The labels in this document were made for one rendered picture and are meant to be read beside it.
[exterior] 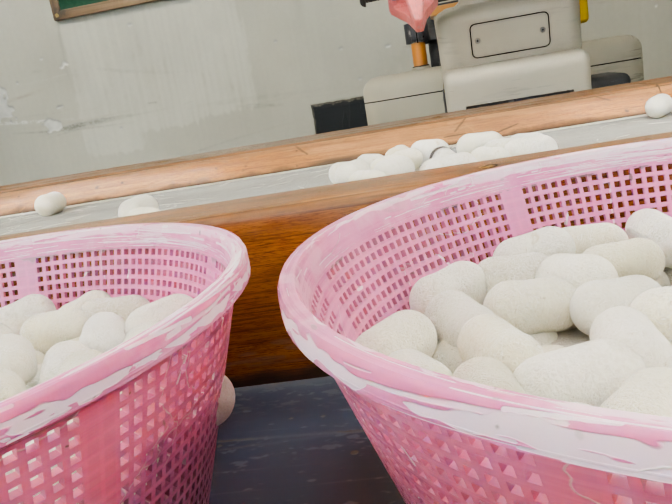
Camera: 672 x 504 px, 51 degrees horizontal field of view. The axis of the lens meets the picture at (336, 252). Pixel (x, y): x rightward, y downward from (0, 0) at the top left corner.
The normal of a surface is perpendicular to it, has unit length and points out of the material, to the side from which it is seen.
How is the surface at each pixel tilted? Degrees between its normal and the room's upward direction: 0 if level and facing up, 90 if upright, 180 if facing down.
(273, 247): 90
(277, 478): 0
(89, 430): 108
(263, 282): 90
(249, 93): 90
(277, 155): 45
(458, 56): 98
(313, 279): 75
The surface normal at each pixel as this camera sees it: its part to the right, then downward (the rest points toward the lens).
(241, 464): -0.17, -0.96
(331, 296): 0.87, -0.40
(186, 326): 0.93, -0.07
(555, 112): -0.17, -0.50
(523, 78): -0.11, 0.39
